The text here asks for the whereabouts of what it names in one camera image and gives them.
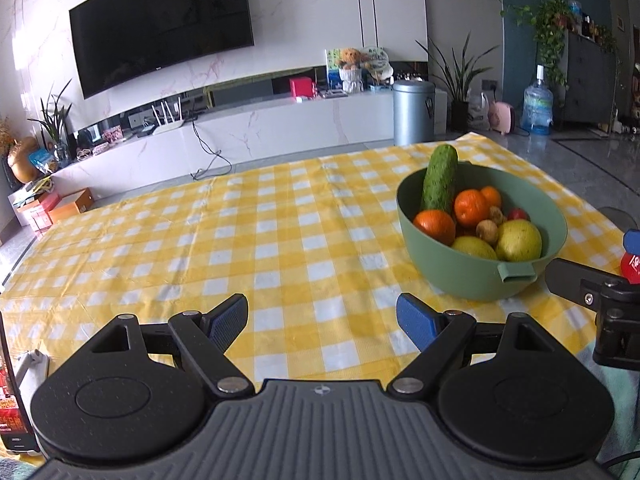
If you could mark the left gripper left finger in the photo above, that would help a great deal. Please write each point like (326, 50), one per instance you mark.
(202, 338)

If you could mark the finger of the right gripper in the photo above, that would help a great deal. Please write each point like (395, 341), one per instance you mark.
(631, 243)
(578, 283)

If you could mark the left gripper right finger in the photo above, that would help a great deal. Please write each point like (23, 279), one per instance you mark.
(441, 338)

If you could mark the yellow pear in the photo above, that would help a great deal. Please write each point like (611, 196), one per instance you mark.
(518, 241)

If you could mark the large yellow-green pear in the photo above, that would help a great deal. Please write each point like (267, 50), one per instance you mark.
(475, 247)

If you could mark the red cherry tomato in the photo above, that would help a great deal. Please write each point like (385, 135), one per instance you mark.
(517, 214)

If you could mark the orange tangerine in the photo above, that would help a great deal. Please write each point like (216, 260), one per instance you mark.
(471, 208)
(492, 196)
(436, 224)

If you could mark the green cucumber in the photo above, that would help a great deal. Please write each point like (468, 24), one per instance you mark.
(440, 181)

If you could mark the green plastic colander bowl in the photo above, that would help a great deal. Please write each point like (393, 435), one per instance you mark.
(466, 276)

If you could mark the yellow white checkered tablecloth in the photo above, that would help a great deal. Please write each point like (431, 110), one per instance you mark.
(315, 246)

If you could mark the dark grey drawer cabinet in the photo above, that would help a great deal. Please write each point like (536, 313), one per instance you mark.
(589, 92)

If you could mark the blue water jug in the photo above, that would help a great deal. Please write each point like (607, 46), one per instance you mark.
(537, 113)

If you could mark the pink piggy bank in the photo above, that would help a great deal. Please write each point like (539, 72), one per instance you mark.
(501, 117)

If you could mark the orange cardboard box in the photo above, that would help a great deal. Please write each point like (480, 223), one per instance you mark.
(71, 205)

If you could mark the smartphone on stand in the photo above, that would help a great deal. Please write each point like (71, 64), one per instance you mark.
(16, 431)

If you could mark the white marble tv cabinet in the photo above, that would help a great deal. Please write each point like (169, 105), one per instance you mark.
(240, 134)

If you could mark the white wifi router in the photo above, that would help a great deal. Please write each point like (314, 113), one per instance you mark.
(168, 117)

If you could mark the silver metal trash bin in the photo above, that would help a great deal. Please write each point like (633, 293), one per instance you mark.
(414, 111)

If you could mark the potted green plant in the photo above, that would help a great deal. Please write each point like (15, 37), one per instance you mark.
(457, 71)

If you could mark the trailing ivy plant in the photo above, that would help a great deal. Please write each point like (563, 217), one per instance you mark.
(549, 19)

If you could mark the potted plant on cabinet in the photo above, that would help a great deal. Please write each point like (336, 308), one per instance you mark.
(53, 121)

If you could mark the brown gourd vase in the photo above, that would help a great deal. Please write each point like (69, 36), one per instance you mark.
(18, 159)

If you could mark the red box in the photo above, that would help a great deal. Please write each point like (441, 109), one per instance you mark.
(303, 87)

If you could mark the teddy bear plush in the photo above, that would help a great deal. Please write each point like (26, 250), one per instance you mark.
(349, 69)

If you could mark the black wall television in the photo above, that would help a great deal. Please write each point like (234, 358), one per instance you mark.
(118, 40)

